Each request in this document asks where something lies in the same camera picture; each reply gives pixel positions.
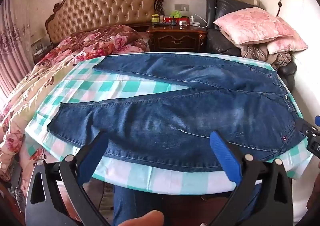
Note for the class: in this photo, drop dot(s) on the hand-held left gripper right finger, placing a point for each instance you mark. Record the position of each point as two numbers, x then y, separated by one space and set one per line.
225 157

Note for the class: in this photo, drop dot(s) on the pink patterned curtain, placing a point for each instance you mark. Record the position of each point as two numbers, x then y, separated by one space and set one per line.
12 53

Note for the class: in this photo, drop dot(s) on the pink floral quilt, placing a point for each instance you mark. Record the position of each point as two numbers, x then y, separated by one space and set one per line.
50 65

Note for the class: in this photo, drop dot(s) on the dark wooden nightstand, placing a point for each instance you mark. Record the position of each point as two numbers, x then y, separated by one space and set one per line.
175 38

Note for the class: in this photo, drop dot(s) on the grey wall outlet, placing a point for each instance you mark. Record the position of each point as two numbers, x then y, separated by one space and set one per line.
181 7

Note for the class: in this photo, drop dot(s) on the tufted carved bed headboard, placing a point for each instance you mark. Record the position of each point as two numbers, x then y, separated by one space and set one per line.
105 8

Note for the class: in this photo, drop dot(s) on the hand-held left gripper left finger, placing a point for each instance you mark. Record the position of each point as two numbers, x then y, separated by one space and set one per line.
93 151

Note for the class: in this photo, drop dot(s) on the red flat box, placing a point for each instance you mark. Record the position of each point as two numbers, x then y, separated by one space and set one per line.
176 20

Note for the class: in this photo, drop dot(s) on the beige plaid blanket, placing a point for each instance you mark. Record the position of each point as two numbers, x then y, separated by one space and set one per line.
255 53

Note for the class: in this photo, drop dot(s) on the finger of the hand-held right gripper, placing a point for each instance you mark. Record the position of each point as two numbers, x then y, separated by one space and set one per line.
304 126
317 119

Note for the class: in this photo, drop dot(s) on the green crumpled bag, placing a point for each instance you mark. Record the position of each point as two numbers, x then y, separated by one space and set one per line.
175 14

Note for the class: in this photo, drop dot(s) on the small pink floral pillow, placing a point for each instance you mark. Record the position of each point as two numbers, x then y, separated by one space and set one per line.
287 45

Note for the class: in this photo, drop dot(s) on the person's left hand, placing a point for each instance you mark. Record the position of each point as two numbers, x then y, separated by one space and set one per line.
142 219

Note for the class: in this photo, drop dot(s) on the blue denim pants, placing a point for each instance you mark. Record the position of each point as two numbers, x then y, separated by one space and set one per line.
175 115

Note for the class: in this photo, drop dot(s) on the dark hanging wall ornament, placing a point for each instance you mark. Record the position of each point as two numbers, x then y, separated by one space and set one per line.
279 3

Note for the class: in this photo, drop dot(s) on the yellow jar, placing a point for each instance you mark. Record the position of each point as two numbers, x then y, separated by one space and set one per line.
155 19

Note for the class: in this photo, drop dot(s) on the green checked tablecloth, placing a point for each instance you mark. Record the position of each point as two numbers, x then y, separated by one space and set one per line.
130 86

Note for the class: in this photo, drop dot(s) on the black leather armchair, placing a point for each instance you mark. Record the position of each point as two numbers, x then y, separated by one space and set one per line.
222 43

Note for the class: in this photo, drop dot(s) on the large pink floral pillow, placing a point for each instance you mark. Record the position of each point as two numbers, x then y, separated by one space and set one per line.
255 25

